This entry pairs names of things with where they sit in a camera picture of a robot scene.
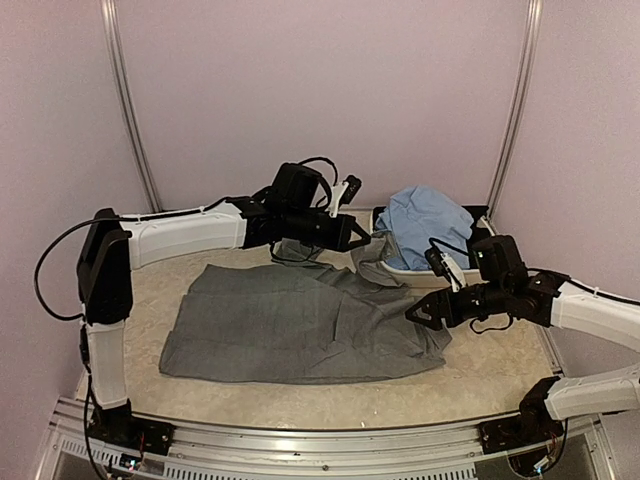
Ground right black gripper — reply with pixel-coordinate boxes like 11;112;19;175
406;279;510;330

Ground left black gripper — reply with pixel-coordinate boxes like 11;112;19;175
287;206;373;252

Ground grey long sleeve shirt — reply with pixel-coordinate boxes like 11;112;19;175
159;234;452;384

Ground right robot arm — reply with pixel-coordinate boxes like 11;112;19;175
405;235;639;444

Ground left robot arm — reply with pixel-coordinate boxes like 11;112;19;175
76;159;370;445

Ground white plastic bin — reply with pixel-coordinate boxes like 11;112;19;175
369;206;482;292

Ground light blue shirt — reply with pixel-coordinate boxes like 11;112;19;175
375;186;475;271

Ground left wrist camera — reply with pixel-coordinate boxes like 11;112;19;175
326;175;362;218

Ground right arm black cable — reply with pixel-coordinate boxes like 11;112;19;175
424;237;640;334

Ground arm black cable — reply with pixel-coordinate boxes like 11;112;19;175
33;157;341;322
424;237;640;334

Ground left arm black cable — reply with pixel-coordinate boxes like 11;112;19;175
33;157;341;322

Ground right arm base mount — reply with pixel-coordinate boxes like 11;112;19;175
478;414;565;455

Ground front aluminium rail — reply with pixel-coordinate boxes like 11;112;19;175
34;398;615;479

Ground right aluminium frame post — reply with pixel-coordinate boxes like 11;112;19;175
487;0;544;222

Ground aluminium frame post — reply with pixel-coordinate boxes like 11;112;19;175
100;0;163;213
487;0;544;222

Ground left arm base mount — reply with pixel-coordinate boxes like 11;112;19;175
88;416;175;456

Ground left aluminium frame post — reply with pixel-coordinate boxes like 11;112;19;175
100;0;163;213

